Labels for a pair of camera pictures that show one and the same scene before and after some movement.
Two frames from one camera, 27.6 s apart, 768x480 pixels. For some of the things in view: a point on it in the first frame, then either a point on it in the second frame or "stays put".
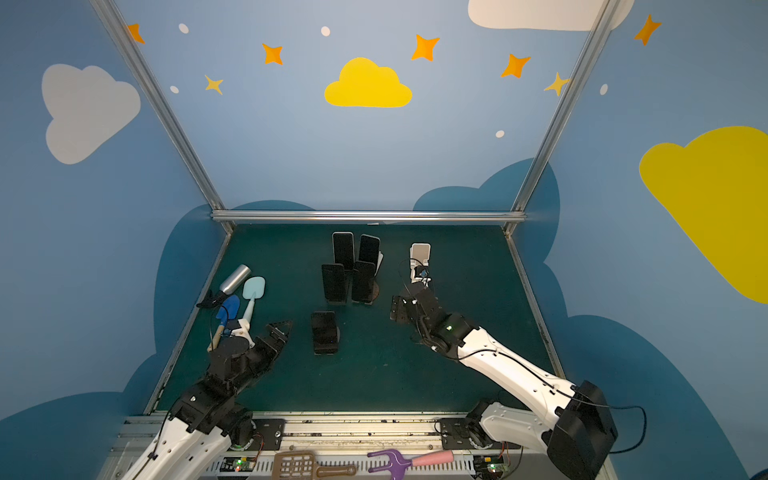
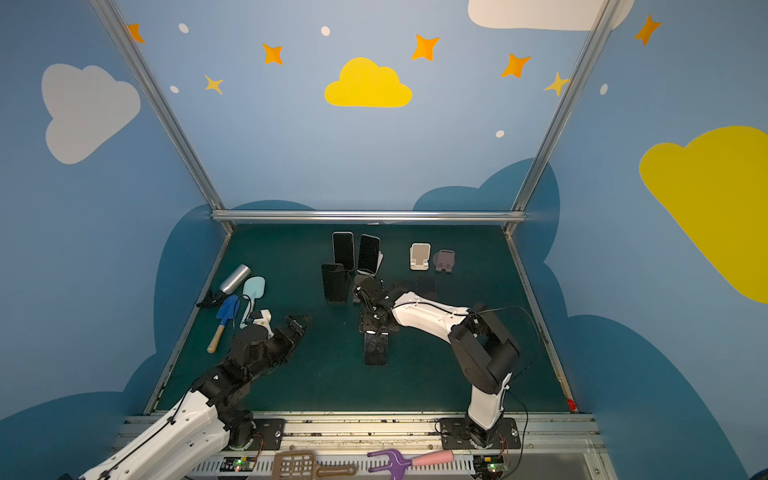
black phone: (324, 332) → (404, 286)
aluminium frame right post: (596, 31) stays put
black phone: (369, 248) stays put
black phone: (335, 283) stays put
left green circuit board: (237, 464) stays put
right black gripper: (411, 306) → (372, 325)
